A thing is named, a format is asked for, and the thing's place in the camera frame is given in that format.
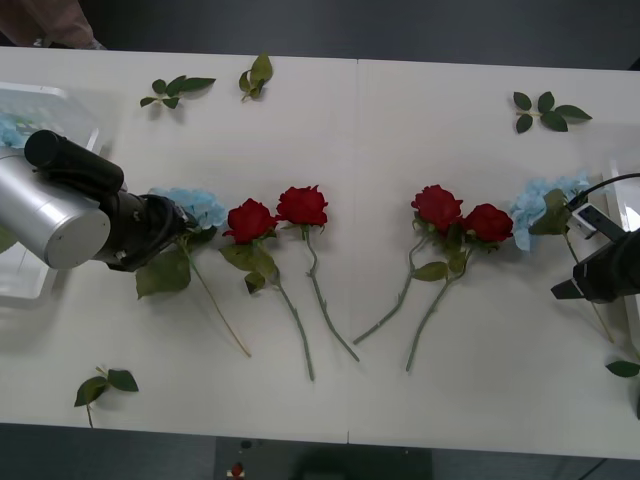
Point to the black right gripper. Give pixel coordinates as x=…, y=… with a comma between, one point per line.
x=602, y=277

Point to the silver and black right arm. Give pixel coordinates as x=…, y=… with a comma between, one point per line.
x=634, y=265

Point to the loose green leaf twig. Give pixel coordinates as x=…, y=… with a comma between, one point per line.
x=192, y=84
x=261, y=70
x=122, y=380
x=555, y=120

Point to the person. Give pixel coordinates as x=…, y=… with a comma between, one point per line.
x=60, y=20

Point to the silver and black left arm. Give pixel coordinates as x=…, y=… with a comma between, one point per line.
x=60, y=220

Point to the pale grey right wrist camera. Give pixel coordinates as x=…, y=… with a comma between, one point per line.
x=584, y=218

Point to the red rose with leaves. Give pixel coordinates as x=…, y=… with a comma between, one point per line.
x=250, y=220
x=487, y=222

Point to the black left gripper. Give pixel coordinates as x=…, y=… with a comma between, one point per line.
x=165, y=222

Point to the loose green leaf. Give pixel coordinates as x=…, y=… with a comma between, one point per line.
x=622, y=369

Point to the pale blue flower green stem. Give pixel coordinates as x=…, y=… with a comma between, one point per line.
x=7, y=131
x=530, y=215
x=205, y=205

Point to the red rose bare stem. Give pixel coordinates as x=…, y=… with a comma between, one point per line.
x=435, y=202
x=302, y=205

